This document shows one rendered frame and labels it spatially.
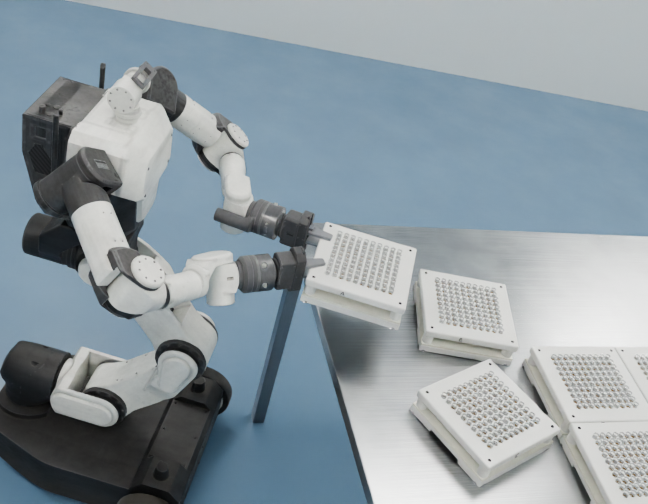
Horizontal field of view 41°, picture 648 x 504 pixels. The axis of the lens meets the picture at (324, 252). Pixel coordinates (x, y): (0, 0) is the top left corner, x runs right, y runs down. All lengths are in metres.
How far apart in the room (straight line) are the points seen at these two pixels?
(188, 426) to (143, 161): 1.03
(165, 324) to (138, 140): 0.57
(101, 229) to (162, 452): 1.04
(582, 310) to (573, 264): 0.21
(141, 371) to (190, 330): 0.23
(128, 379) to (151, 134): 0.80
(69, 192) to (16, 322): 1.46
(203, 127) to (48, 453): 1.06
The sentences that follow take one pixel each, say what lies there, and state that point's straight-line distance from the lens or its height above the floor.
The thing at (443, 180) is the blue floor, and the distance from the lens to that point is 4.56.
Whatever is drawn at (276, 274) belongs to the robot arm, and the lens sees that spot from 2.06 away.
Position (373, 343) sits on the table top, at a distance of 2.24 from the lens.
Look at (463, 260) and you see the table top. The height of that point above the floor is 0.84.
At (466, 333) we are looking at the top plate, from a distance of 2.26.
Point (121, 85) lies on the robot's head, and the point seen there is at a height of 1.35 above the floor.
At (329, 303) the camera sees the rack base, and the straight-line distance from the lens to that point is 2.10.
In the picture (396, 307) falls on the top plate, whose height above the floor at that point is 1.03.
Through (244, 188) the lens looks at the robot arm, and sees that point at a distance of 2.23.
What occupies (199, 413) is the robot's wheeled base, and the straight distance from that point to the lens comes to 2.83.
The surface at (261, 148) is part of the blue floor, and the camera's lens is 4.40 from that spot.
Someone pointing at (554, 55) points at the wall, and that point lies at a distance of 5.74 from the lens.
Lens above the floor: 2.35
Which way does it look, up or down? 38 degrees down
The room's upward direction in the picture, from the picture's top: 16 degrees clockwise
